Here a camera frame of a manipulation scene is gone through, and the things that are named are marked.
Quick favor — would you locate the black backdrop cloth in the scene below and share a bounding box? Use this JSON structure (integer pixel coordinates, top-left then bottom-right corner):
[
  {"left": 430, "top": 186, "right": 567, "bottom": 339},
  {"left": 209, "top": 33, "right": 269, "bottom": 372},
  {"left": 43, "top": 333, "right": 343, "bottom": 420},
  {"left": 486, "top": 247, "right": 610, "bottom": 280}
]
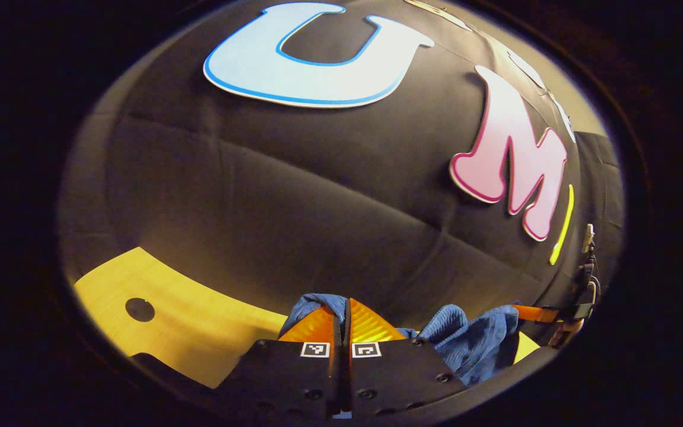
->
[{"left": 60, "top": 0, "right": 624, "bottom": 336}]

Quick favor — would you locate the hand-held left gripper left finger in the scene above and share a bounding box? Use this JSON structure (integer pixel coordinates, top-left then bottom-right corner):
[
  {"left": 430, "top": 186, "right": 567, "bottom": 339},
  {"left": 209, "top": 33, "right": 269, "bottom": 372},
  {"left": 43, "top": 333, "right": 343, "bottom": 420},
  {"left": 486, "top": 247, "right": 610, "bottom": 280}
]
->
[{"left": 216, "top": 297, "right": 343, "bottom": 417}]

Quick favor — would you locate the blue button shirt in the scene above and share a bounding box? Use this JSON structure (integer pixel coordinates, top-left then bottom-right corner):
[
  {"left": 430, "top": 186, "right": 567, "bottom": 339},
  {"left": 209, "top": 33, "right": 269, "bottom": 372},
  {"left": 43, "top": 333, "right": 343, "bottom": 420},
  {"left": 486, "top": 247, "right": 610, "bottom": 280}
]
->
[{"left": 279, "top": 293, "right": 521, "bottom": 387}]

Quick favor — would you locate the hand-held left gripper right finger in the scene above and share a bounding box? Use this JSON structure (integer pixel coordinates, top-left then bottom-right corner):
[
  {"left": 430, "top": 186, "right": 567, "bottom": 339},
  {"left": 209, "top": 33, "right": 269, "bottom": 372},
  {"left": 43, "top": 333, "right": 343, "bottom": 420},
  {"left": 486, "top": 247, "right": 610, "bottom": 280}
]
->
[{"left": 344, "top": 297, "right": 468, "bottom": 417}]

